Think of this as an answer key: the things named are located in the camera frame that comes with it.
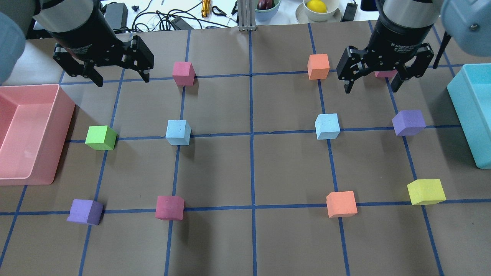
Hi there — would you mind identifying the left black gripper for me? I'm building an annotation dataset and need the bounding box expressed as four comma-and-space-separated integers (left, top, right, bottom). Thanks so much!
49, 7, 154, 87

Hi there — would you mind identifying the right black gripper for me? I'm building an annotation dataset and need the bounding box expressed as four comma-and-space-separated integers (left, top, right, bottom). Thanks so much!
336, 18, 435, 94

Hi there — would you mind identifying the light blue block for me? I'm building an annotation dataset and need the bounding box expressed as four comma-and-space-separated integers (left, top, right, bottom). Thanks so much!
315, 113, 341, 140
165, 120, 191, 146

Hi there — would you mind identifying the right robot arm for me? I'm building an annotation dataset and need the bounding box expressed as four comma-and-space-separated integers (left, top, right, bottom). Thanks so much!
336, 0, 491, 93

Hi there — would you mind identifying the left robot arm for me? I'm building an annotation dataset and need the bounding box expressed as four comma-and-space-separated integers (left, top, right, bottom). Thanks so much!
0, 0, 154, 87

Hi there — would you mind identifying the pink block under gripper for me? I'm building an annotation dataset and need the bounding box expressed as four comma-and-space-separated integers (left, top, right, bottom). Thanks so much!
374, 70, 397, 79

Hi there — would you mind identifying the black power adapter left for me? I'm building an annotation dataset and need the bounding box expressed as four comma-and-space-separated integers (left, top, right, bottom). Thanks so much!
104, 2, 128, 30

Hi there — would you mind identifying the black adapter top right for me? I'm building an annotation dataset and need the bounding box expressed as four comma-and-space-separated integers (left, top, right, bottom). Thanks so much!
341, 2, 358, 21

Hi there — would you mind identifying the purple block right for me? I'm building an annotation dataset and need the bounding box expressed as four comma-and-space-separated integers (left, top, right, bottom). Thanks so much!
392, 110, 426, 136

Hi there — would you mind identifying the purple block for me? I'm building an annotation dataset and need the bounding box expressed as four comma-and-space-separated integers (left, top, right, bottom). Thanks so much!
67, 199, 104, 225
392, 110, 426, 136

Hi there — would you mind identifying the orange block top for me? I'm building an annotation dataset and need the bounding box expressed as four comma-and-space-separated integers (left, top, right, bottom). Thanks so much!
307, 53, 330, 80

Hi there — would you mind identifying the orange block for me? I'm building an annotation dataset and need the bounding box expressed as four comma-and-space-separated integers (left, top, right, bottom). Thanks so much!
307, 53, 330, 80
326, 191, 358, 218

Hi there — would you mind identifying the green foam block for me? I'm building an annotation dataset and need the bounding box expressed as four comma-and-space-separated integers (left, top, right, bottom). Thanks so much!
85, 125, 117, 151

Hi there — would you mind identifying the pink block top left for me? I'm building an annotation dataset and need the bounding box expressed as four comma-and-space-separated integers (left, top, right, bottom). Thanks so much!
172, 61, 195, 86

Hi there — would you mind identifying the bowl with lemon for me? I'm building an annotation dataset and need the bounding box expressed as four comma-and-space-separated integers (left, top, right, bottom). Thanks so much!
302, 0, 341, 22

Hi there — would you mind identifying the black power brick centre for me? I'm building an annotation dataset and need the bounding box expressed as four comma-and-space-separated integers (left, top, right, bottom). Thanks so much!
170, 17, 193, 30

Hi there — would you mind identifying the cyan plastic bin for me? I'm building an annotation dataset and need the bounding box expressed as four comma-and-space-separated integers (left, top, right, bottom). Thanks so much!
447, 63, 491, 169

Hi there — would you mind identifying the yellow lemon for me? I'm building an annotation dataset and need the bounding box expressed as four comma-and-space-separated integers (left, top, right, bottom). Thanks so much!
306, 0, 328, 13

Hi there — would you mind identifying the pink plastic bin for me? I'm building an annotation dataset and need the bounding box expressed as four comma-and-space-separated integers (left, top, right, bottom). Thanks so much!
0, 84, 75, 186

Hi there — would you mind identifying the green bowl with eggplant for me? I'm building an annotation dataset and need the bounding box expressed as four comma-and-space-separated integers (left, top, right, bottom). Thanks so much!
253, 0, 281, 21

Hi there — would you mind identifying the yellow foam block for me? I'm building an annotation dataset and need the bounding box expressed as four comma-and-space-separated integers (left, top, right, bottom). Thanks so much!
407, 179, 447, 205

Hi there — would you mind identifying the purple block bottom left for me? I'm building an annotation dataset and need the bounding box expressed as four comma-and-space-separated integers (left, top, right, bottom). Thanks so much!
67, 199, 104, 225

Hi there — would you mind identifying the orange block bottom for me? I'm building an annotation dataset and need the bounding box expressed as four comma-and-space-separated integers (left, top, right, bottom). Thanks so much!
326, 191, 358, 218

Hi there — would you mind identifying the dark pink block bottom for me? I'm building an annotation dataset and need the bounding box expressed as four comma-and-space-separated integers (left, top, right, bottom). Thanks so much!
155, 196, 185, 221

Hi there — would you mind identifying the black cable bundle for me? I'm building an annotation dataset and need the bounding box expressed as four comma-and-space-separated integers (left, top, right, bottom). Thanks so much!
132, 0, 240, 33

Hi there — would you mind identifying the orange handled tool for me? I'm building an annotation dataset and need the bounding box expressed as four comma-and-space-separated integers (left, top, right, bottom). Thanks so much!
201, 0, 211, 18

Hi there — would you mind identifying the aluminium frame post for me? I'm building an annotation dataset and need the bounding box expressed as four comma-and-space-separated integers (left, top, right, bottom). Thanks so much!
237, 0, 257, 31

